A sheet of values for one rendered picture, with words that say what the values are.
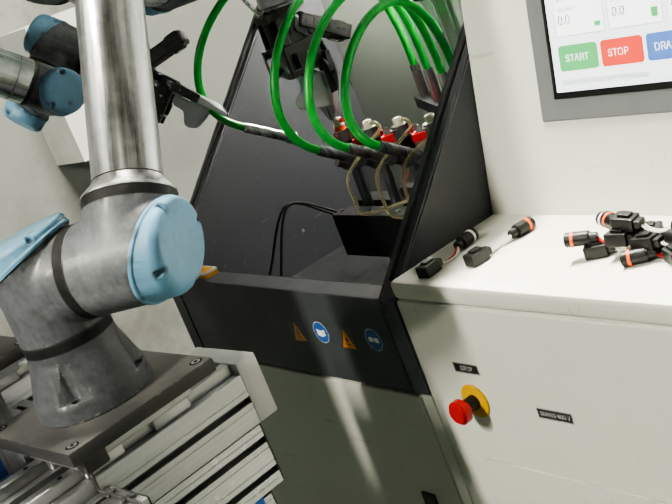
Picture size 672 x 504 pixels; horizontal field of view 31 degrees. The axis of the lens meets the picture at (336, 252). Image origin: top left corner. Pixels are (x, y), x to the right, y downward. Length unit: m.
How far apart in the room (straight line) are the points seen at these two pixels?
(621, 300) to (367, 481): 0.80
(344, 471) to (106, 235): 0.86
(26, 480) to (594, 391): 0.71
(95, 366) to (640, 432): 0.66
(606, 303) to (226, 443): 0.52
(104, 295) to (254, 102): 1.01
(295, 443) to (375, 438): 0.28
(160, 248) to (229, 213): 0.96
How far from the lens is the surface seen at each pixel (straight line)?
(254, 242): 2.34
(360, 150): 1.89
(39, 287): 1.44
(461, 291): 1.58
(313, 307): 1.89
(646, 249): 1.46
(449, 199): 1.76
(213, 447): 1.57
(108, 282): 1.39
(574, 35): 1.64
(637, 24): 1.57
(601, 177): 1.65
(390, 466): 1.97
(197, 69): 2.09
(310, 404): 2.07
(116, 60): 1.47
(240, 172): 2.33
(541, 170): 1.73
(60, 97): 1.96
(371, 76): 2.43
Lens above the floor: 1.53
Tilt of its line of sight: 17 degrees down
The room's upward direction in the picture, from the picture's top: 22 degrees counter-clockwise
